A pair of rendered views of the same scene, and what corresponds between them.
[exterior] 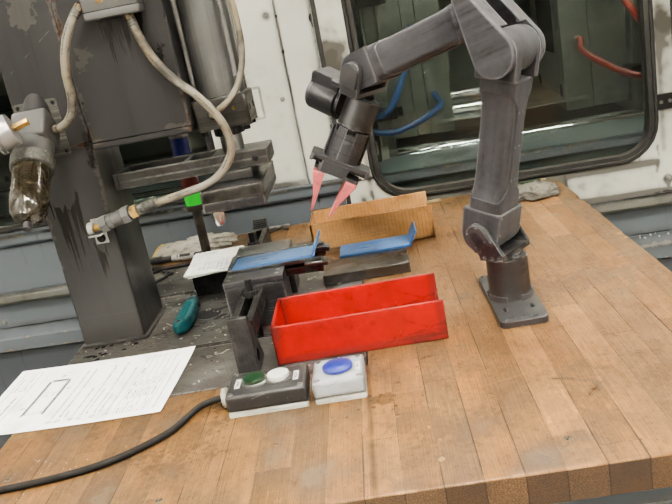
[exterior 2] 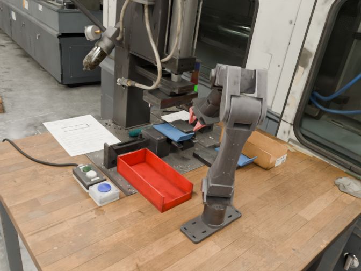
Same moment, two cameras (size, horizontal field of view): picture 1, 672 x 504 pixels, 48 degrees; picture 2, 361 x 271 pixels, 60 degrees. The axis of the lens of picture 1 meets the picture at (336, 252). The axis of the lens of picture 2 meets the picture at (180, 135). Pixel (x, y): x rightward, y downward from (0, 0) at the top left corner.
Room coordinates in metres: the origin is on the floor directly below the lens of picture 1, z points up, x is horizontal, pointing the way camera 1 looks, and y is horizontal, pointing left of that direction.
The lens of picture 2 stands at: (0.46, -0.62, 1.53)
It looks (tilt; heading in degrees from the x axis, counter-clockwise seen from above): 27 degrees down; 41
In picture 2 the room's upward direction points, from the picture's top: 8 degrees clockwise
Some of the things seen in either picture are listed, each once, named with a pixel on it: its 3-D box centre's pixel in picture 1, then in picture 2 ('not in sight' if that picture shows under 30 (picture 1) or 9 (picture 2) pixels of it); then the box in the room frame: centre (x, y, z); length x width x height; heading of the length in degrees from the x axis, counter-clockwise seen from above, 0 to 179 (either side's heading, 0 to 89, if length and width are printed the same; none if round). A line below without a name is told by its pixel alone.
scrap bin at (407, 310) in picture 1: (358, 317); (153, 177); (1.05, -0.02, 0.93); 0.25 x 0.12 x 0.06; 86
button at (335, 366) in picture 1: (338, 369); (104, 189); (0.89, 0.03, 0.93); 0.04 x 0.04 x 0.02
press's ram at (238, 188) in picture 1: (185, 133); (161, 63); (1.25, 0.21, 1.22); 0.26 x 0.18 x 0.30; 86
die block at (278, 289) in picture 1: (264, 284); (168, 139); (1.26, 0.13, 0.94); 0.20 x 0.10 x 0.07; 176
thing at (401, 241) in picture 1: (377, 239); (235, 152); (1.41, -0.08, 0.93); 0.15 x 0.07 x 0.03; 85
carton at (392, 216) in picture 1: (372, 224); (252, 145); (1.54, -0.09, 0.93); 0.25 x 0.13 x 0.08; 86
